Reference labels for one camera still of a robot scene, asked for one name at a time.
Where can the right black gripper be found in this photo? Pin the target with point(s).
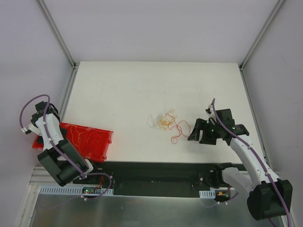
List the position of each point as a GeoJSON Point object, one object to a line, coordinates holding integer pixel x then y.
{"type": "Point", "coordinates": [208, 133]}

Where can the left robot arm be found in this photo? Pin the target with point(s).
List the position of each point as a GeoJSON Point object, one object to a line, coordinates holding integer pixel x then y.
{"type": "Point", "coordinates": [59, 157]}

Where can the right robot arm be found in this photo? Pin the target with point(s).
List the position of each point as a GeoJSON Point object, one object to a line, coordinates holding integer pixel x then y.
{"type": "Point", "coordinates": [266, 194]}

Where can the red plastic bin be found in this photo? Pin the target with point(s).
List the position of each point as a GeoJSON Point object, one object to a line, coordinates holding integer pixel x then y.
{"type": "Point", "coordinates": [91, 143]}

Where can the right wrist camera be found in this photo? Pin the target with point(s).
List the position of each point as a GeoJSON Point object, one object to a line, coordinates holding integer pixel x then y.
{"type": "Point", "coordinates": [210, 111]}

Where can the right white cable duct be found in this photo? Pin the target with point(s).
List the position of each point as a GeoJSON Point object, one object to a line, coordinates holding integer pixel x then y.
{"type": "Point", "coordinates": [207, 194]}

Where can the white cable duct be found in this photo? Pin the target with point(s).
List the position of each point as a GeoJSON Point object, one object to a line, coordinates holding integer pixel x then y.
{"type": "Point", "coordinates": [75, 190]}
{"type": "Point", "coordinates": [207, 194]}

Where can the left aluminium frame post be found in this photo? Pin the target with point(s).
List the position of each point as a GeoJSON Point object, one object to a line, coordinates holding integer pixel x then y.
{"type": "Point", "coordinates": [55, 31]}

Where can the aluminium frame post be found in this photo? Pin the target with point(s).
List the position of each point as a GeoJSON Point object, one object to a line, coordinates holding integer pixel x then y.
{"type": "Point", "coordinates": [261, 34]}
{"type": "Point", "coordinates": [55, 31]}

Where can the right aluminium frame post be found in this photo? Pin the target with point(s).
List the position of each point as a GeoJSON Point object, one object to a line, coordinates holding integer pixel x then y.
{"type": "Point", "coordinates": [261, 34]}

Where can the left white cable duct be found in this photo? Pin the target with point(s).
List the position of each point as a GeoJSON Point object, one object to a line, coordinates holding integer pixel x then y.
{"type": "Point", "coordinates": [75, 190]}

